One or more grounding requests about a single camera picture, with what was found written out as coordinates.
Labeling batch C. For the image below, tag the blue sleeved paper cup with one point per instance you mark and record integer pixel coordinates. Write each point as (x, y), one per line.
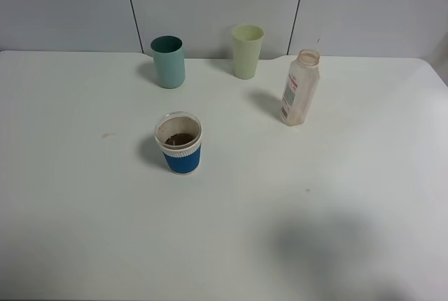
(179, 136)

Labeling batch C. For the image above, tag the pale green plastic cup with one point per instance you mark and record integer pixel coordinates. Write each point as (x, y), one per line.
(247, 42)

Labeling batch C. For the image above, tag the clear plastic drink bottle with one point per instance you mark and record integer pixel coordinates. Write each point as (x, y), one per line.
(302, 80)

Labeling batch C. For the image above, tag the teal plastic cup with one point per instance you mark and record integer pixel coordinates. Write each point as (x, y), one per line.
(169, 62)

